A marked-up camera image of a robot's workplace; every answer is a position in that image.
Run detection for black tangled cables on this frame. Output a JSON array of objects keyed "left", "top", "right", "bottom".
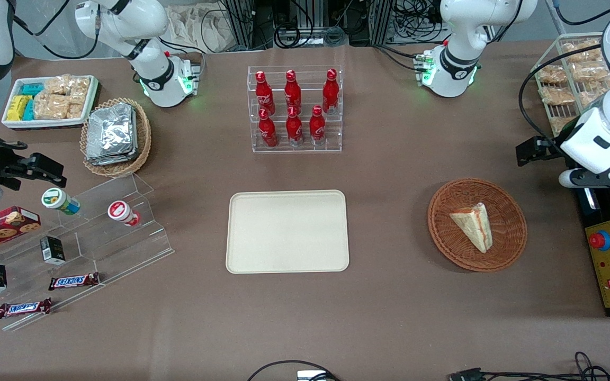
[{"left": 482, "top": 351, "right": 610, "bottom": 381}]

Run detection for clear acrylic bottle rack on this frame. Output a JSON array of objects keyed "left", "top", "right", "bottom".
[{"left": 247, "top": 65, "right": 343, "bottom": 154}]

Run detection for red cola bottle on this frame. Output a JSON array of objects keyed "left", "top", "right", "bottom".
[
  {"left": 258, "top": 108, "right": 278, "bottom": 148},
  {"left": 286, "top": 106, "right": 303, "bottom": 147},
  {"left": 322, "top": 69, "right": 339, "bottom": 114},
  {"left": 284, "top": 70, "right": 302, "bottom": 112},
  {"left": 309, "top": 105, "right": 326, "bottom": 145},
  {"left": 255, "top": 71, "right": 275, "bottom": 114}
]

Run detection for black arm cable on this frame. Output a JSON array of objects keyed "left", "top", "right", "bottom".
[
  {"left": 518, "top": 44, "right": 602, "bottom": 149},
  {"left": 13, "top": 0, "right": 99, "bottom": 60}
]

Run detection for light oval wicker basket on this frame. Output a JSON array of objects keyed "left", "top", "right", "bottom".
[{"left": 80, "top": 97, "right": 152, "bottom": 178}]

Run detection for black cable bundle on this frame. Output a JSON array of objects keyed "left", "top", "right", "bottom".
[{"left": 394, "top": 0, "right": 443, "bottom": 33}]

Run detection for beige plastic tray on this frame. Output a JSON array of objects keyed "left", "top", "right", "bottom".
[{"left": 226, "top": 189, "right": 349, "bottom": 274}]

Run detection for black cable connector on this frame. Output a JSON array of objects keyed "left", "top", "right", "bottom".
[{"left": 449, "top": 367, "right": 485, "bottom": 381}]

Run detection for triangular sandwich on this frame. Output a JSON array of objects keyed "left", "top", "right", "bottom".
[{"left": 450, "top": 202, "right": 494, "bottom": 253}]

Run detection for black base power cable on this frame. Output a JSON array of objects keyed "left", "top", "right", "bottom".
[
  {"left": 158, "top": 36, "right": 206, "bottom": 69},
  {"left": 374, "top": 45, "right": 427, "bottom": 72}
]

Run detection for black yellow control box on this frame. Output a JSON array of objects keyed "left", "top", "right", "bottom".
[{"left": 574, "top": 183, "right": 610, "bottom": 318}]

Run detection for white wire rack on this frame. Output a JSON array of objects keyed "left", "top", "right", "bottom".
[{"left": 530, "top": 33, "right": 610, "bottom": 135}]

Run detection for Snickers chocolate bar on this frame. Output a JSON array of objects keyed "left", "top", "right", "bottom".
[
  {"left": 0, "top": 298, "right": 52, "bottom": 319},
  {"left": 48, "top": 272, "right": 100, "bottom": 291}
]

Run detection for white rectangular snack tray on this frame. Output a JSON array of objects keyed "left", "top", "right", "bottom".
[{"left": 2, "top": 75, "right": 99, "bottom": 130}]

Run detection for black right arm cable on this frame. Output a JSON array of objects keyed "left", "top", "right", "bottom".
[{"left": 13, "top": 0, "right": 99, "bottom": 60}]

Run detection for grey power strip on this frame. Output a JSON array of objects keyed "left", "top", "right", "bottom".
[{"left": 276, "top": 29, "right": 345, "bottom": 47}]

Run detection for red lid yogurt cup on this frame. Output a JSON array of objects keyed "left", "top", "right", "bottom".
[{"left": 107, "top": 200, "right": 141, "bottom": 227}]

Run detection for brown round wicker basket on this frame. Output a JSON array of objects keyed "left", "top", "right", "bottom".
[{"left": 427, "top": 178, "right": 528, "bottom": 273}]

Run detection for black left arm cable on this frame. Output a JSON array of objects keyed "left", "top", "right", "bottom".
[{"left": 518, "top": 44, "right": 602, "bottom": 149}]

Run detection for bagged bread pack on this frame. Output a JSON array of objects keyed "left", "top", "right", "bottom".
[
  {"left": 570, "top": 61, "right": 610, "bottom": 83},
  {"left": 549, "top": 115, "right": 576, "bottom": 134},
  {"left": 537, "top": 66, "right": 568, "bottom": 85},
  {"left": 562, "top": 39, "right": 602, "bottom": 55},
  {"left": 539, "top": 86, "right": 576, "bottom": 105},
  {"left": 578, "top": 79, "right": 610, "bottom": 106}
]

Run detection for clear acrylic stepped display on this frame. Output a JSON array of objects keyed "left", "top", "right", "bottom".
[{"left": 0, "top": 172, "right": 175, "bottom": 333}]

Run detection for green lid yogurt cup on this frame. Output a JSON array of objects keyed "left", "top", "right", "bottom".
[{"left": 41, "top": 187, "right": 81, "bottom": 215}]

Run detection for black looped cable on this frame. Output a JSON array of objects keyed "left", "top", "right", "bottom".
[{"left": 247, "top": 360, "right": 340, "bottom": 381}]

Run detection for silver foil packet stack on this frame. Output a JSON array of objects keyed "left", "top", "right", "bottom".
[{"left": 85, "top": 103, "right": 139, "bottom": 166}]

